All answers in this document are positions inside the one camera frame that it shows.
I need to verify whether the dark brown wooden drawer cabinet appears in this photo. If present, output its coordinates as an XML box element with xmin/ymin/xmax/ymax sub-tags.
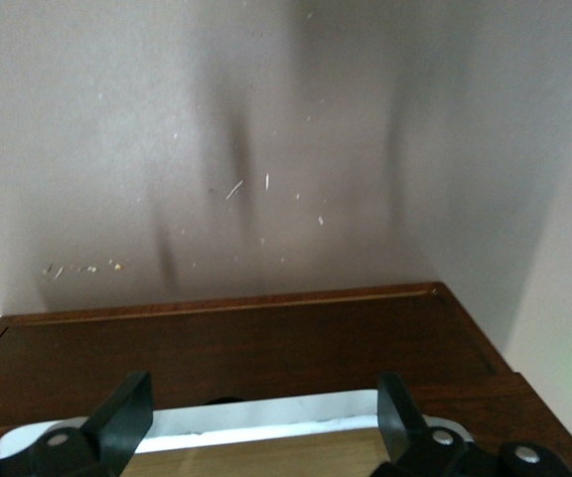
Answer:
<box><xmin>0</xmin><ymin>281</ymin><xmax>572</xmax><ymax>477</ymax></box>

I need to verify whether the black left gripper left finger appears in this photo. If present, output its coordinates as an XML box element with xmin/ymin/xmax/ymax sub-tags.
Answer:
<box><xmin>2</xmin><ymin>371</ymin><xmax>155</xmax><ymax>477</ymax></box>

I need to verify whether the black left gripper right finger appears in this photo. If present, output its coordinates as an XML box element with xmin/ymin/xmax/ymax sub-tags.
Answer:
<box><xmin>369</xmin><ymin>372</ymin><xmax>474</xmax><ymax>477</ymax></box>

